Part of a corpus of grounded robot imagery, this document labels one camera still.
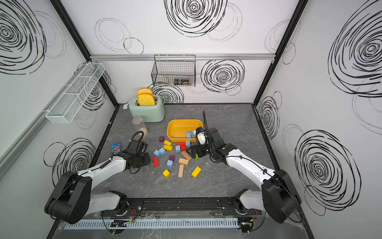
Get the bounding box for rear yellow bread slice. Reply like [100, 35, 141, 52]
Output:
[137, 88, 153, 98]

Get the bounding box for yellow long block front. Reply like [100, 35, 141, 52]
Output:
[192, 166, 202, 178]

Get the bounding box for blue block pair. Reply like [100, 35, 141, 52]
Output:
[159, 148, 166, 155]
[153, 150, 162, 157]

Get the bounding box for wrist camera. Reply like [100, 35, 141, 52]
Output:
[126, 140, 148, 155]
[195, 127, 208, 146]

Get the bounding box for yellow block near purple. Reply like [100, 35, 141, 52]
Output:
[164, 140, 172, 146]

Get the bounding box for mint green toaster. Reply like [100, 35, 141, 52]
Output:
[128, 95, 165, 122]

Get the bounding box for white wire wall shelf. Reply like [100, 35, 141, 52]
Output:
[45, 62, 105, 123]

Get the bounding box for wooden block middle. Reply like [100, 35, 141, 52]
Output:
[178, 158, 189, 165]

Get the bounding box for yellow cube block front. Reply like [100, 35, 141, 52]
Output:
[163, 169, 171, 178]

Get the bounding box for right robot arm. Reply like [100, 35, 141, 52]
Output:
[187, 127, 301, 224]

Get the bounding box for red block by tub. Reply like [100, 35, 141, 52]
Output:
[177, 142, 187, 151]

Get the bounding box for yellow bread slice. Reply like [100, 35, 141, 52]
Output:
[138, 93, 156, 107]
[137, 88, 153, 98]

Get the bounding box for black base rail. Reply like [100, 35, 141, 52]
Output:
[80, 195, 302, 220]

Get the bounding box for items in black basket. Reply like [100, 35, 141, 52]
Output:
[174, 78, 193, 86]

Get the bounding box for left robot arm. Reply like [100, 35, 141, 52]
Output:
[44, 152, 150, 224]

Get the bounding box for glass jar with rice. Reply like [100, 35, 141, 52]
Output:
[132, 116, 148, 137]

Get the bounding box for wooden block slanted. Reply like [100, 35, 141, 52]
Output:
[182, 151, 192, 160]

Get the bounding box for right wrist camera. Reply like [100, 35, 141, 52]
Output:
[195, 127, 208, 146]

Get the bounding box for long wooden block upright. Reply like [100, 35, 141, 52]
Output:
[178, 164, 185, 178]

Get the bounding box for front yellow bread slice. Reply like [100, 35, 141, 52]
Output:
[138, 93, 156, 107]

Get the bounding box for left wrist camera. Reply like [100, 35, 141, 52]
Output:
[126, 140, 148, 155]

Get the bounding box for black wire wall basket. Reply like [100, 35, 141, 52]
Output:
[151, 54, 197, 87]

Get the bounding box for yellow plastic tub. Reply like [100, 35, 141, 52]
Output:
[167, 119, 203, 142]

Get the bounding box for blue candy packet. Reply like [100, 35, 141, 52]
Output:
[111, 142, 122, 155]

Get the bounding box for white slotted cable duct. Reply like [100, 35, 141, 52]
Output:
[64, 218, 239, 230]

